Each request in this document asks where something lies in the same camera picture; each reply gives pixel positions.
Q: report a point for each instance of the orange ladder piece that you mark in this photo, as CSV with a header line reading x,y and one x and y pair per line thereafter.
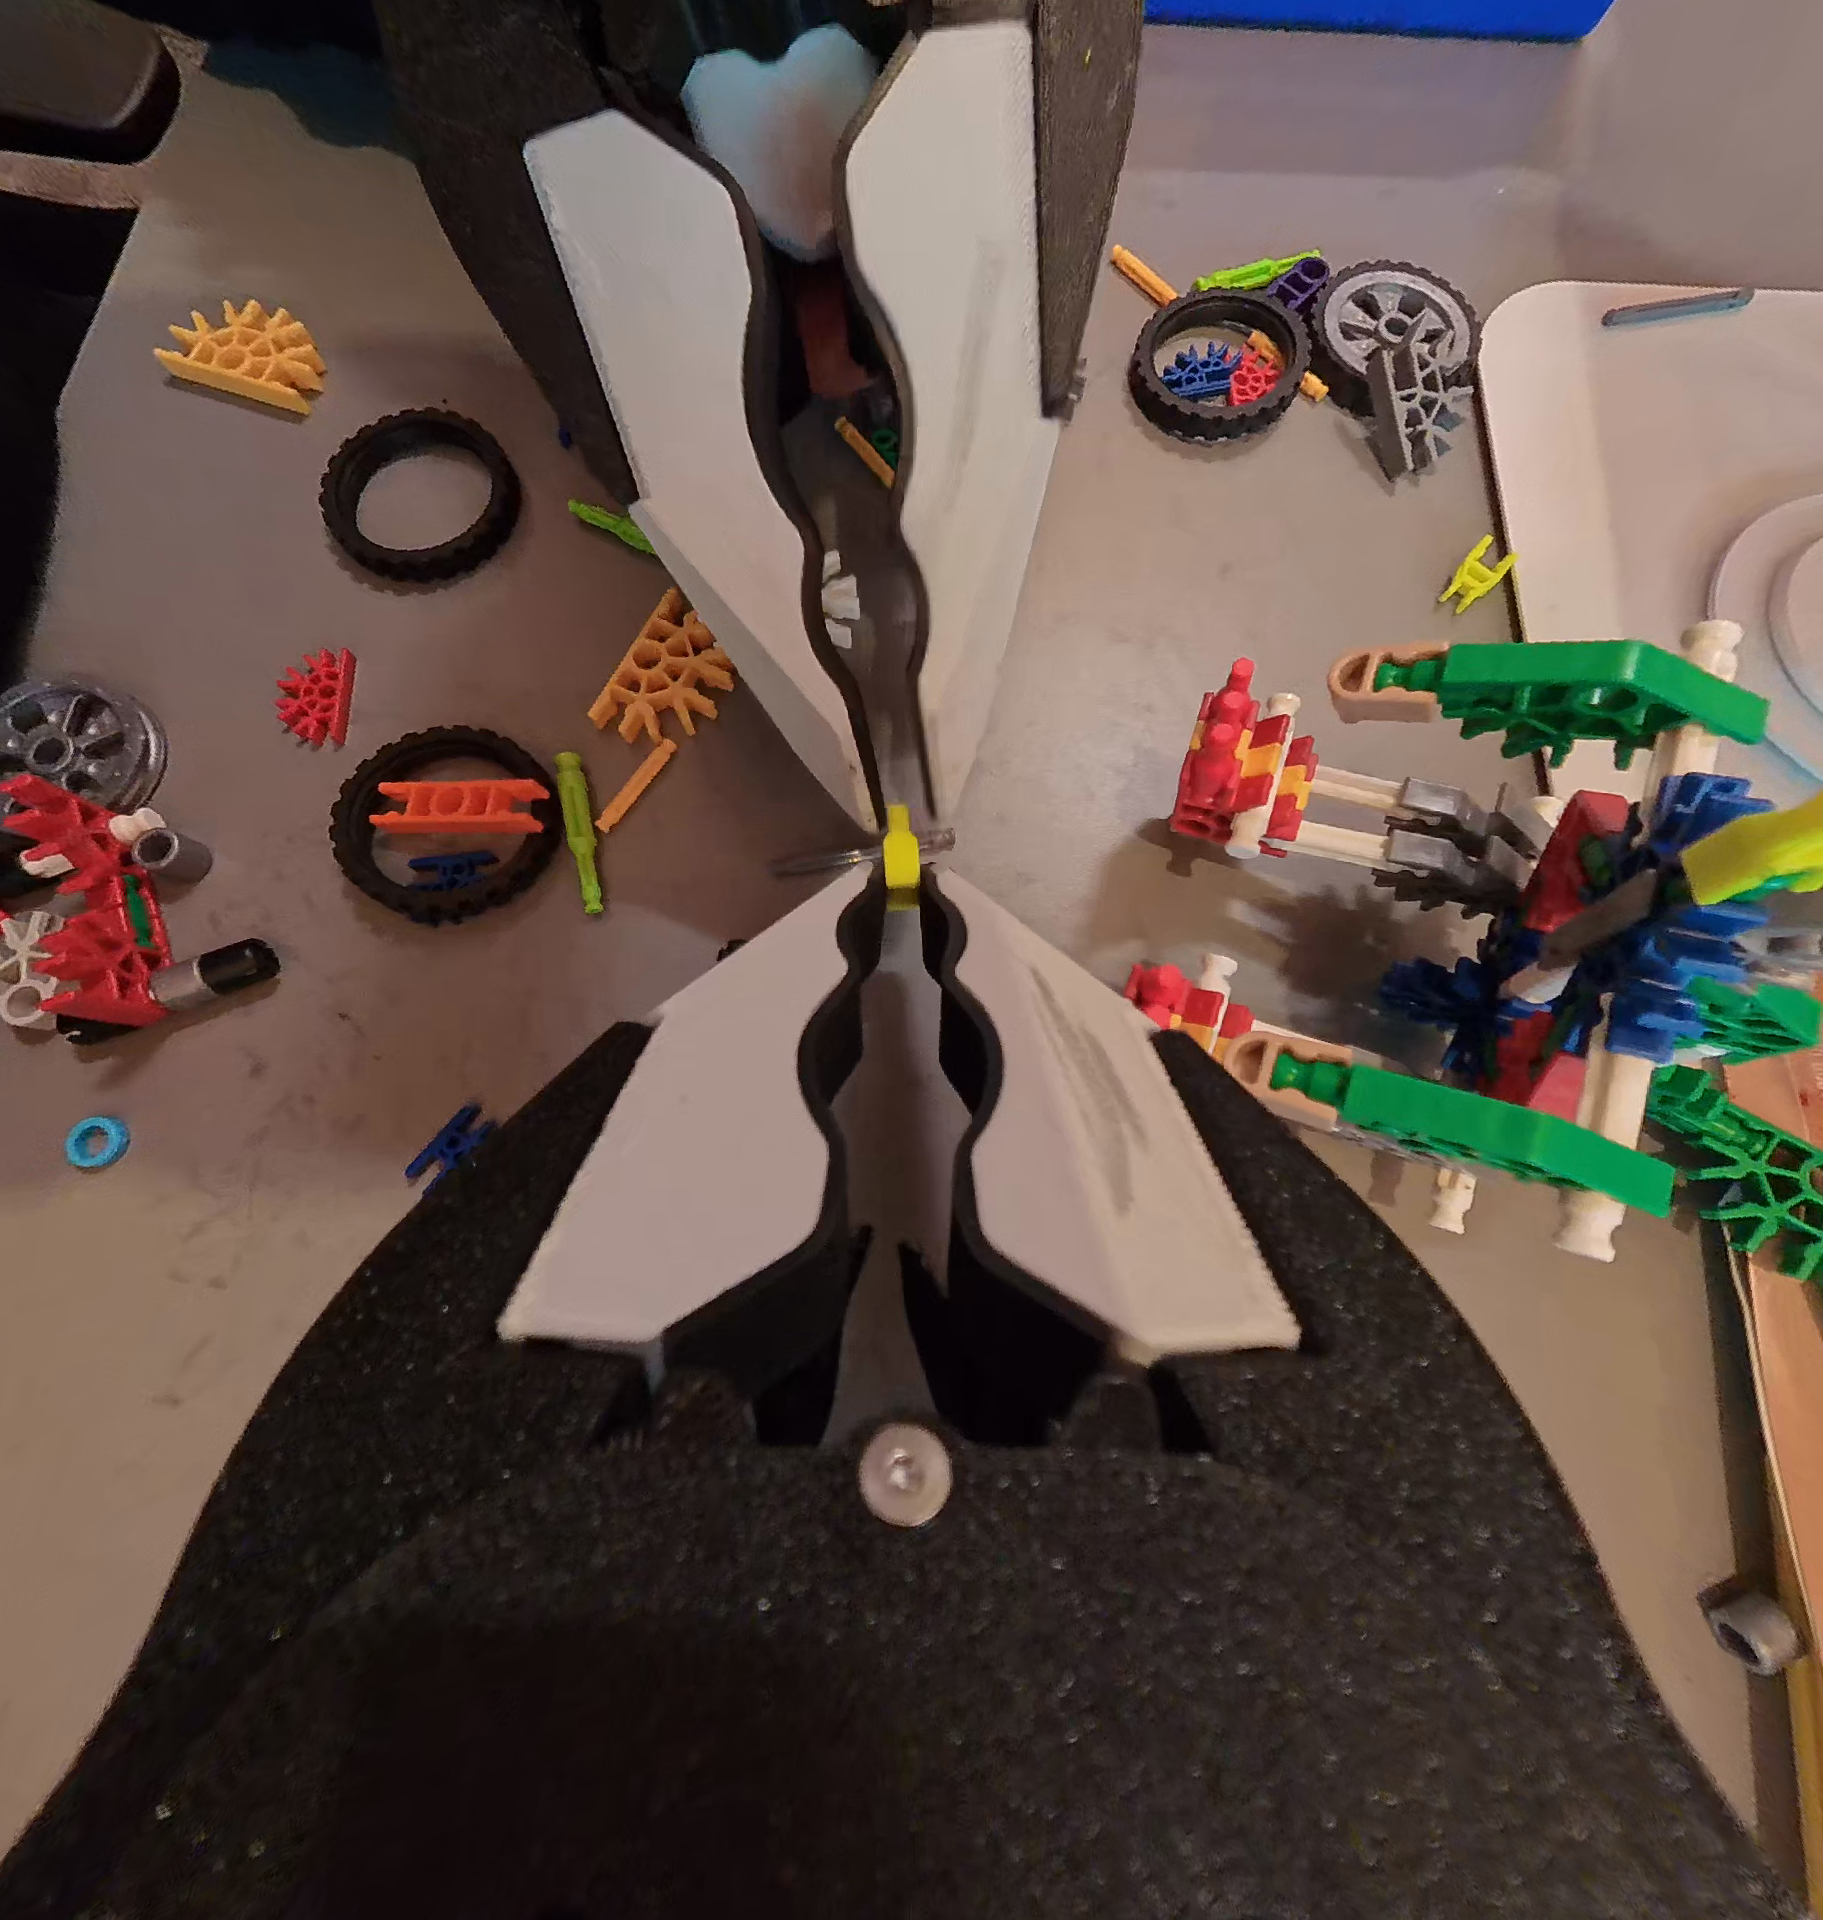
x,y
455,811

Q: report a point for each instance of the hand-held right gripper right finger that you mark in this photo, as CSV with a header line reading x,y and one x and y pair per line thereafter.
x,y
1106,1200

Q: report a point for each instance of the grey tube piece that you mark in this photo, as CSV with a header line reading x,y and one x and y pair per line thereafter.
x,y
1747,1627

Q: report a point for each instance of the multicolour construction toy model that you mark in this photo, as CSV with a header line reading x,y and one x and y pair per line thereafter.
x,y
1565,690

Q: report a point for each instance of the grey pulley wheel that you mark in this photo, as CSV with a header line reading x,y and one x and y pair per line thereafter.
x,y
60,742

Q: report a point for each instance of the blue box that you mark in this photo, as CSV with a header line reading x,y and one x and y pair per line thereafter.
x,y
1377,19

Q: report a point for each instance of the printed cardboard box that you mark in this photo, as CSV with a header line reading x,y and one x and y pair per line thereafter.
x,y
1815,1429

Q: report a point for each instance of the grey spoked toy wheel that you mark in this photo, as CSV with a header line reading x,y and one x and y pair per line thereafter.
x,y
1395,326

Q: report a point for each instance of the yellow green clip connector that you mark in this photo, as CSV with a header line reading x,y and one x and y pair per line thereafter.
x,y
902,860
1475,578

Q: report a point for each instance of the light green rod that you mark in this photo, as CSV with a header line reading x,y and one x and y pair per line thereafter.
x,y
1259,273
569,824
608,527

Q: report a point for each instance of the orange lattice connector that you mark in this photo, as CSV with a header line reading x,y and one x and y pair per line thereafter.
x,y
665,670

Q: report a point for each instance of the white snowflake connector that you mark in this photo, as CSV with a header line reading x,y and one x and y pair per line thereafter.
x,y
843,592

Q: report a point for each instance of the grey lattice connector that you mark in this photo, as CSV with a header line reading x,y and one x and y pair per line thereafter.
x,y
1400,422

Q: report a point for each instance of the thin grey rod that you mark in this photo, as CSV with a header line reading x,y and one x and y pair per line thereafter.
x,y
824,860

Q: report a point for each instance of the yellow fan connector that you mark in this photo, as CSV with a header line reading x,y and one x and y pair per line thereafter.
x,y
239,359

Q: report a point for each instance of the purple connector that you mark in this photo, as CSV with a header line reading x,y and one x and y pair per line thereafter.
x,y
1307,277

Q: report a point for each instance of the blue fan connector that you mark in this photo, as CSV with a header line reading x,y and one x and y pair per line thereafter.
x,y
1196,371

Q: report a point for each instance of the white disc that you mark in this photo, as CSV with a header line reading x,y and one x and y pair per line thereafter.
x,y
1800,601

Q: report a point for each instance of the blue lattice connector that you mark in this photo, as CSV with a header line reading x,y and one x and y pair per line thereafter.
x,y
455,1137

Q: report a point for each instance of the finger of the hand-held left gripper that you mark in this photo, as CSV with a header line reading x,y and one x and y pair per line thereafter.
x,y
975,299
655,299

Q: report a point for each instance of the short orange rod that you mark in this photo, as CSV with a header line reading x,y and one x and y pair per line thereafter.
x,y
863,454
1144,277
640,790
1312,386

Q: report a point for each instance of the red fan connector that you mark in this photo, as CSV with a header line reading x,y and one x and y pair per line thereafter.
x,y
1259,371

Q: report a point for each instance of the red half-round connector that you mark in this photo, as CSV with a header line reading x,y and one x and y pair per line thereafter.
x,y
319,698

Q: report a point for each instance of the small blue connector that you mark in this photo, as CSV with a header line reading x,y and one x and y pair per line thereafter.
x,y
455,865

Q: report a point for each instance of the red toy model with tubes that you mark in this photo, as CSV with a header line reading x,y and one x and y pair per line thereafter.
x,y
104,934

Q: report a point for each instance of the white board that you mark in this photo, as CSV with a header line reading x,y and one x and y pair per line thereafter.
x,y
1601,454

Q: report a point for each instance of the grey blue bar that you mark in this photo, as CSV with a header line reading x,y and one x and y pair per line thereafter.
x,y
1671,309

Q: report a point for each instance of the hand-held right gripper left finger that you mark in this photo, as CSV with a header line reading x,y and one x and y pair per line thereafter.
x,y
669,1171

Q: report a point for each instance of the empty black toy tyre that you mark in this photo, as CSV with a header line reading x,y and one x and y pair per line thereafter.
x,y
340,499

